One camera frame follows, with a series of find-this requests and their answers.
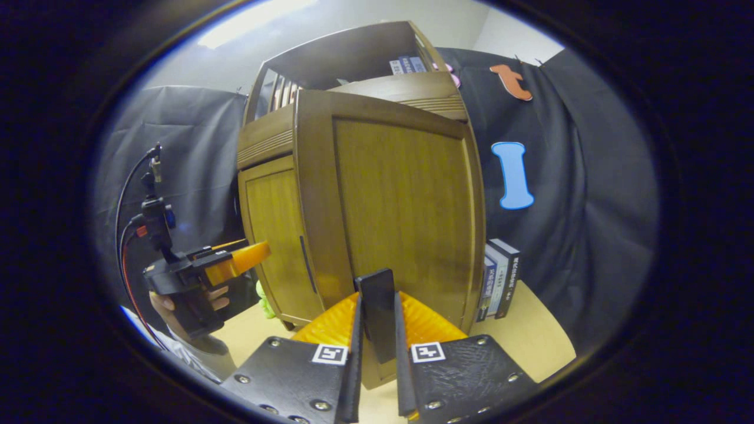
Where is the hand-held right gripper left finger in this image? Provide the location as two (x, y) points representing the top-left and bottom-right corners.
(220, 291), (363, 424)

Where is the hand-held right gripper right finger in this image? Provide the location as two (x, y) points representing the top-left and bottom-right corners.
(392, 290), (538, 424)

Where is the wooden cabinet door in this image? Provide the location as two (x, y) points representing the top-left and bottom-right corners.
(238, 154), (326, 326)
(293, 88), (487, 390)

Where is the wooden double-door shoe cabinet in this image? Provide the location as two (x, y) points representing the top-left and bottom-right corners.
(236, 21), (487, 390)

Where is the wooden cabinet drawer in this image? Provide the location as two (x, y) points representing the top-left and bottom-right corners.
(237, 71), (469, 172)

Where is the green frog plush toy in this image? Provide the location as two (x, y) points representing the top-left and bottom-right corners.
(254, 280), (277, 319)

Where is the black book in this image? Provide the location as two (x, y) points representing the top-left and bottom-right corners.
(489, 237), (521, 319)

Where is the black backdrop cloth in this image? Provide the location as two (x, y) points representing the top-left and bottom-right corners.
(94, 46), (658, 354)

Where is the red cable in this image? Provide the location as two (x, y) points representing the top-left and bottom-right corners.
(120, 226), (170, 352)

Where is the black cable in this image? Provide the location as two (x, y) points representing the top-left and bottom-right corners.
(114, 146), (161, 307)

